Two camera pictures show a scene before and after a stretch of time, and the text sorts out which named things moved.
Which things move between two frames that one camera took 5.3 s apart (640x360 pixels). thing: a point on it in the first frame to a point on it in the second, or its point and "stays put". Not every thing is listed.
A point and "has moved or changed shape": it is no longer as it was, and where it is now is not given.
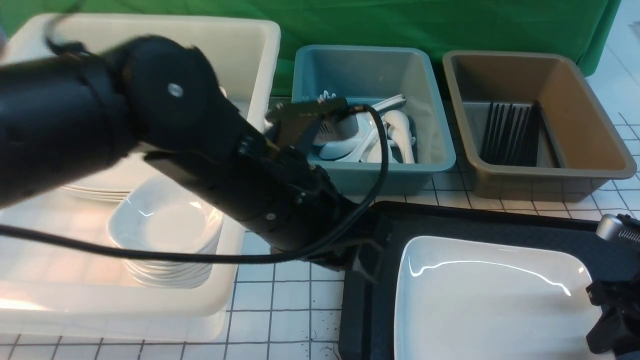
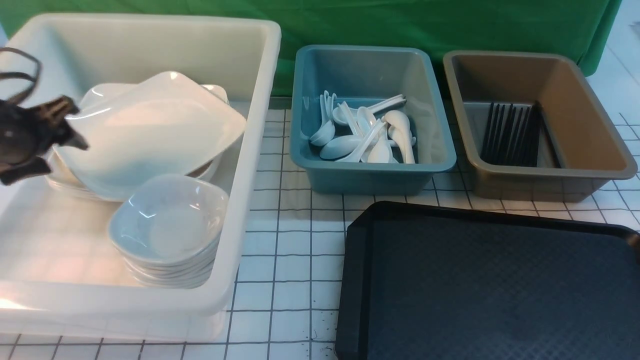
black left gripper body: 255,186 to 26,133
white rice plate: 458,298 has moved or changed shape
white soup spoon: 399,129 stays put
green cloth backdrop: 576,28 stays put
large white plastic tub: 48,290 stays put
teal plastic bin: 404,83 stays put
